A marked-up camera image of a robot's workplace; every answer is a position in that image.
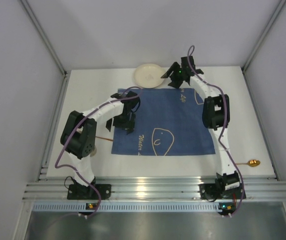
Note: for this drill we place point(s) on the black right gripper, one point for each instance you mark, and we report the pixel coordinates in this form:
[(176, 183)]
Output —
[(175, 75)]

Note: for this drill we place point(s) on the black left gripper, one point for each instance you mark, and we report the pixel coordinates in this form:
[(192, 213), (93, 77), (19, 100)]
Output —
[(122, 124)]

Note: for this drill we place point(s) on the cream ceramic plate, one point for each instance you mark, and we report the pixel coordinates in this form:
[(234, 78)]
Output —
[(149, 75)]

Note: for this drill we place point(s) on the blue cloth placemat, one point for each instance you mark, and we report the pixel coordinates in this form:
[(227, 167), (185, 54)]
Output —
[(168, 123)]

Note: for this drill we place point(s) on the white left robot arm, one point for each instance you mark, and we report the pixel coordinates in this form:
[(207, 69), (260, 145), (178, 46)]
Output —
[(79, 134)]

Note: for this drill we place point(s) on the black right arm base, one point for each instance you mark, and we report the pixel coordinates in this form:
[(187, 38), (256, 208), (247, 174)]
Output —
[(211, 193)]

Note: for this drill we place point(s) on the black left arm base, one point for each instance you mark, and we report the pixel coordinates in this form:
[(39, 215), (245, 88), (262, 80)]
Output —
[(81, 192)]

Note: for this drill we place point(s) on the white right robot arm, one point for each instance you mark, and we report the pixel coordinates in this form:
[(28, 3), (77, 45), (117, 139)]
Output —
[(215, 117)]

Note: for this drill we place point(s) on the copper fork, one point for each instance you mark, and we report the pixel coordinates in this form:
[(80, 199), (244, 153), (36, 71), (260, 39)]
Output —
[(104, 138)]

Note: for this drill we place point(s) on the small glass cup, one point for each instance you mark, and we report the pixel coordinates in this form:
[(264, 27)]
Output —
[(94, 152)]

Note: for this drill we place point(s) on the gold spoon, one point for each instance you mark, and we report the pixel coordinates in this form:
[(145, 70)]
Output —
[(251, 163)]

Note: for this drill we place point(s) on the left corner frame post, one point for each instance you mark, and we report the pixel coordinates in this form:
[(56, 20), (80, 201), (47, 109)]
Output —
[(42, 34)]

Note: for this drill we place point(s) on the corner frame post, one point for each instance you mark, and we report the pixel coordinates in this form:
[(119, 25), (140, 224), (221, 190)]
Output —
[(281, 5), (42, 34)]

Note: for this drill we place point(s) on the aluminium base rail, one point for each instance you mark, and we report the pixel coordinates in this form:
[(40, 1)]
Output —
[(257, 189)]

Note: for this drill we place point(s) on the slotted cable duct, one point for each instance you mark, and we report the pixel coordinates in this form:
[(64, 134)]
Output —
[(133, 207)]

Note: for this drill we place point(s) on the right corner frame post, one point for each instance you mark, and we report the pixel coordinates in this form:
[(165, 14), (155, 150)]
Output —
[(281, 5)]

